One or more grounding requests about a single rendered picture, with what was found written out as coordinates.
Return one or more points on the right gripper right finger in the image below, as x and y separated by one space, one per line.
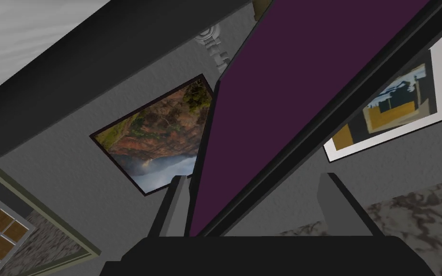
340 214

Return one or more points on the purple door leaf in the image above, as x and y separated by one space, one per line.
282 96

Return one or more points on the abstract picture with white frame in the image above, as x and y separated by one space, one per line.
397 111

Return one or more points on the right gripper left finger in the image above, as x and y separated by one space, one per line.
175 214

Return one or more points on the white ornate wall ornament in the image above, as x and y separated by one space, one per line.
213 48

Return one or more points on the landscape picture with black frame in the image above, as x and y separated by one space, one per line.
159 134

